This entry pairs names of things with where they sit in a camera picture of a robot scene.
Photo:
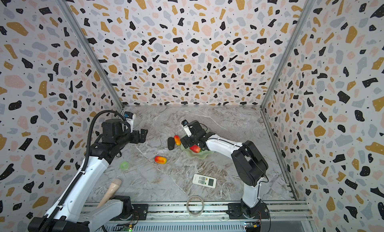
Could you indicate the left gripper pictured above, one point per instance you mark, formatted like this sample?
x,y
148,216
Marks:
x,y
136,138

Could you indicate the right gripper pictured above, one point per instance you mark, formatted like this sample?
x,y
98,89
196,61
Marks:
x,y
192,138

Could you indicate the red fake apple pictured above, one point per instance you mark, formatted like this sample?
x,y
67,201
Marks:
x,y
196,149

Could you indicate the red yellow fake mango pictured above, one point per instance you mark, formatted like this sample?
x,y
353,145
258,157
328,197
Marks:
x,y
177,140

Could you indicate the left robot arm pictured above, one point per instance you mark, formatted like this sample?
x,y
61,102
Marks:
x,y
65,214

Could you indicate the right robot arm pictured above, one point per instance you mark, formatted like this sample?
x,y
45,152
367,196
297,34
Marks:
x,y
250,164

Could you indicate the light green scalloped fruit bowl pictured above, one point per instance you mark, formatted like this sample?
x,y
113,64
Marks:
x,y
201,153

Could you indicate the dark fake avocado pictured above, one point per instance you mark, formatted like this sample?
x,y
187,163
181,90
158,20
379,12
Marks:
x,y
171,143

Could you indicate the red orange fake mango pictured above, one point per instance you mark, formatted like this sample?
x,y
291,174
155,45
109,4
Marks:
x,y
160,160

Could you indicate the white remote control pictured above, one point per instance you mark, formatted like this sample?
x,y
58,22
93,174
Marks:
x,y
204,181

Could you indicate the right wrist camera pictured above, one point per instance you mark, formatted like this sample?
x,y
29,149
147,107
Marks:
x,y
186,128

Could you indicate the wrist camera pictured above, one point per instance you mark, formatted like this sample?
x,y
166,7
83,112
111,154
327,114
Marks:
x,y
186,128
130,117

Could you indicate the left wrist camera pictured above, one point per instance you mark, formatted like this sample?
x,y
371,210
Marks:
x,y
130,117

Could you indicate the green ring toy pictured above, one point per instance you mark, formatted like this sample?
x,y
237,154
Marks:
x,y
124,166

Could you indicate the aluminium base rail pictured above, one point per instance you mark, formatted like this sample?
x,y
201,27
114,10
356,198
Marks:
x,y
198,216

